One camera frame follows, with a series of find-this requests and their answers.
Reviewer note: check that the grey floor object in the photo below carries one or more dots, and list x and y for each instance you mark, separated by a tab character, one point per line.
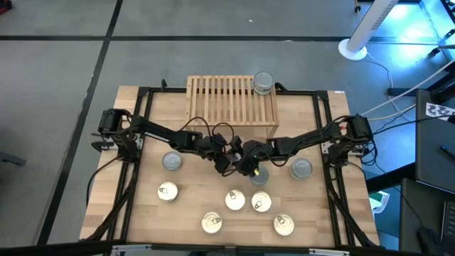
10	158

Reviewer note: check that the black stand base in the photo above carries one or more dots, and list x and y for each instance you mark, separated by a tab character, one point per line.
440	90

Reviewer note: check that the black aluminium table frame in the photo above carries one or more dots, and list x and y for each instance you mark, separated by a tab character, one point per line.
143	91

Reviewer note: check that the black pen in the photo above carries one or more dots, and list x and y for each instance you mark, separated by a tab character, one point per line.
447	151

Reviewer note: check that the black keyboard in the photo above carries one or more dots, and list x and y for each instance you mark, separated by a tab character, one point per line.
449	224

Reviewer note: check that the white fiducial tag paper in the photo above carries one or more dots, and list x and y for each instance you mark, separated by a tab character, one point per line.
439	111

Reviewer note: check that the dark grey desk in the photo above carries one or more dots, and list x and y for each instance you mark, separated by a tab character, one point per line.
433	160

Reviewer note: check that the blue label salmon can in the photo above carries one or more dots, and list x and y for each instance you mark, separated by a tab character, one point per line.
283	224
261	201
235	200
167	191
212	222

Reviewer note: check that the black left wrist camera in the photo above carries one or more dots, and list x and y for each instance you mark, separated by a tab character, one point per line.
237	144

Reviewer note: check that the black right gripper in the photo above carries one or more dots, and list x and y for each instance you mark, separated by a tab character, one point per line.
254	153

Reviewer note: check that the small yellow tag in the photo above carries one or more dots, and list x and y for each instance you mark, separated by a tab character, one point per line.
256	172

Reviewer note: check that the white green bag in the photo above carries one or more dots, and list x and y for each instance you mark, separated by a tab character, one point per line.
378	201

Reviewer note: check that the wooden slatted shelf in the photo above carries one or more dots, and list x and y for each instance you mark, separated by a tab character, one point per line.
231	103

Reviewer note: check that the red object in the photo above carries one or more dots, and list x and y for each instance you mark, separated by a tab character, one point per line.
4	6

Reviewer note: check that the green label tuna can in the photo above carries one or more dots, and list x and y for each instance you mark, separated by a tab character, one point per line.
263	81
301	178
301	167
263	93
172	161
259	179

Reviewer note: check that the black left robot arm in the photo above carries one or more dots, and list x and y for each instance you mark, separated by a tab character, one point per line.
160	132

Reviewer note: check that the silver metal bracket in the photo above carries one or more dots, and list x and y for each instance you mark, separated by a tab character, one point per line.
131	249
328	252

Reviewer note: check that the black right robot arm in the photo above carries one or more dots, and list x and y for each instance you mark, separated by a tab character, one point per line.
309	137

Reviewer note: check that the black desk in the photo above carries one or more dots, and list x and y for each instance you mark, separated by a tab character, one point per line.
419	213

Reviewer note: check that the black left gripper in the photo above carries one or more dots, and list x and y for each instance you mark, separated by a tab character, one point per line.
224	161

